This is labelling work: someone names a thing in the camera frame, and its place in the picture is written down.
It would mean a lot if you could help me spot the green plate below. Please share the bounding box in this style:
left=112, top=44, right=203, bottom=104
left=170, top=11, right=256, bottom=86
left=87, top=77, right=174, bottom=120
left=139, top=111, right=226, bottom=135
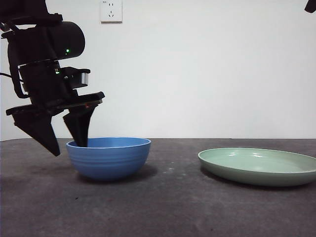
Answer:
left=197, top=147, right=316, bottom=187

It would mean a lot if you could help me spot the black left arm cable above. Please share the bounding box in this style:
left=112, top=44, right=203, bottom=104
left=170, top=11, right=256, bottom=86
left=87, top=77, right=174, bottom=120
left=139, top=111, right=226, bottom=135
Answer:
left=0, top=71, right=28, bottom=99

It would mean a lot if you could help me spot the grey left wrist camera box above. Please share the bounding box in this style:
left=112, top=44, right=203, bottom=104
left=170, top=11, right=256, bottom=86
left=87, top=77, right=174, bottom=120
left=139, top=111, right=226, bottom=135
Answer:
left=60, top=67, right=91, bottom=89

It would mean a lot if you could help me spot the white wall socket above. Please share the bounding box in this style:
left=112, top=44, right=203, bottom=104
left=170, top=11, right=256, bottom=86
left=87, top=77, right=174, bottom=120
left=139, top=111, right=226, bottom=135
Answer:
left=100, top=0, right=123, bottom=25

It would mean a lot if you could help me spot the blue bowl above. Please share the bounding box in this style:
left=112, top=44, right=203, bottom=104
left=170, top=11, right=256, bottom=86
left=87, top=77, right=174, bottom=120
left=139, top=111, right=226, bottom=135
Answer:
left=66, top=137, right=152, bottom=182

